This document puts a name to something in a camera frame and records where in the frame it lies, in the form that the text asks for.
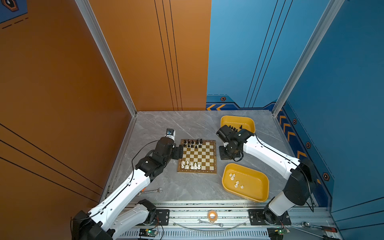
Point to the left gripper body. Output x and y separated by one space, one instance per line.
175 153

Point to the aluminium corner post left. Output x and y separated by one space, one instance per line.
101 42

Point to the aluminium corner post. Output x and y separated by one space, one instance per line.
328 16
101 42

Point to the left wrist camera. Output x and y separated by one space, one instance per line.
170 133

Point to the silver wrench on table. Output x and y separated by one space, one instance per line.
159 190

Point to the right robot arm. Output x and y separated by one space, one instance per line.
300 174

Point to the green circuit board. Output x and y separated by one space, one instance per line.
148 234

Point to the yellow tray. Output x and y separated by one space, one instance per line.
246 183
239 123

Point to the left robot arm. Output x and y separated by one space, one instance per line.
107 220

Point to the red handled ratchet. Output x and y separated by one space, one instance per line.
324 228

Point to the wooden chess board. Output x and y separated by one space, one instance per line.
199 156

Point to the far yellow tray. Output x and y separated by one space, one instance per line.
239 123

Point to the near yellow tray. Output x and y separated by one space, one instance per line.
246 183

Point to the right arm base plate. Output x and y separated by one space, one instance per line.
258 217

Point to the silver wrench on rail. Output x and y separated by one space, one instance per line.
210 223

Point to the orange tape roll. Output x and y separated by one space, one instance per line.
212 216

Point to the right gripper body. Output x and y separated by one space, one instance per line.
226 153

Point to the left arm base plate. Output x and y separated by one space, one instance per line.
163 215

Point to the aluminium corner post right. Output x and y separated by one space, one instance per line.
328 16

